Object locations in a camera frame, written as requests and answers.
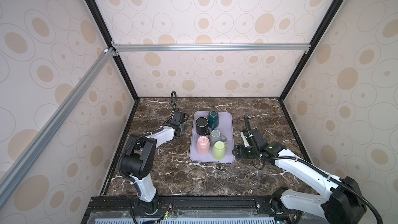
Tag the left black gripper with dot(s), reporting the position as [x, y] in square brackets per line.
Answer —
[181, 128]

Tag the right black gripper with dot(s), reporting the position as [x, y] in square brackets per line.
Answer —
[239, 152]

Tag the light green mug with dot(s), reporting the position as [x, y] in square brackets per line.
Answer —
[219, 151]

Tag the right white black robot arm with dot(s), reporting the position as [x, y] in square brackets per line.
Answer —
[337, 200]

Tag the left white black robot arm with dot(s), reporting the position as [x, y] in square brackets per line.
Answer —
[136, 161]

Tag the black mug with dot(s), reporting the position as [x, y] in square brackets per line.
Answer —
[201, 126]

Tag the pink faceted mug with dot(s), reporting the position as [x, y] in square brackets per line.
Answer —
[203, 145]

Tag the dark green mug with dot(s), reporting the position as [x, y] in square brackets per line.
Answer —
[213, 119]

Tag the grey mug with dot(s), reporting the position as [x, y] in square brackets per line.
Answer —
[216, 136]

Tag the lavender plastic tray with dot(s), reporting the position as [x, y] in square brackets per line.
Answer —
[226, 129]

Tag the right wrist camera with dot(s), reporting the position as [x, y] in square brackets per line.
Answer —
[244, 137]

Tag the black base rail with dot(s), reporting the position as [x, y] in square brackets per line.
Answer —
[193, 210]

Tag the horizontal aluminium rail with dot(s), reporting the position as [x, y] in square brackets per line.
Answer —
[117, 48]

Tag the left black frame post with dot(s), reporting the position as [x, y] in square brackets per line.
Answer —
[103, 29]

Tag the black frame post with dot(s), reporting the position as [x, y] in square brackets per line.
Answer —
[326, 21]
[103, 29]

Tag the left diagonal aluminium rail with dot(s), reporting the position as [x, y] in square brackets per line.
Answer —
[30, 155]

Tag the right black frame post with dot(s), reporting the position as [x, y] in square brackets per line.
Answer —
[326, 21]

